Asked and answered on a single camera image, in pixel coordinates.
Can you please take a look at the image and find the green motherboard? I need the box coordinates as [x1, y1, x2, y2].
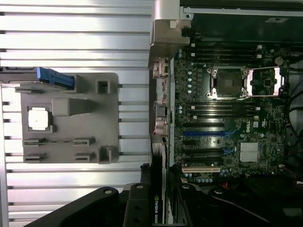
[174, 40, 294, 187]

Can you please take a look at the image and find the hard disk with blue carrier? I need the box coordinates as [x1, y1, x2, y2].
[0, 67, 74, 92]

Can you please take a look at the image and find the silver chipset heatsink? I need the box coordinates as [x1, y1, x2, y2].
[239, 141, 260, 163]

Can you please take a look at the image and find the grey plastic parts rack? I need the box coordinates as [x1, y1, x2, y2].
[15, 72, 120, 164]

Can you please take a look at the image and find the white expansion slot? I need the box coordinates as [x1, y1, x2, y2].
[181, 166, 221, 173]

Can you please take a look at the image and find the silver CPU chip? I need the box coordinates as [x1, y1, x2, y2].
[27, 107, 49, 130]

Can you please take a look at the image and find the CPU socket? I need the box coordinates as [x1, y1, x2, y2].
[207, 66, 249, 99]

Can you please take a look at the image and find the metal socket cover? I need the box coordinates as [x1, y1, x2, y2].
[247, 66, 291, 97]

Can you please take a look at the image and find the blue expansion slot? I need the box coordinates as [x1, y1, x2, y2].
[183, 131, 225, 137]

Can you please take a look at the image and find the open dark grey PC case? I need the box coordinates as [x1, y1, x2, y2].
[169, 0, 303, 197]

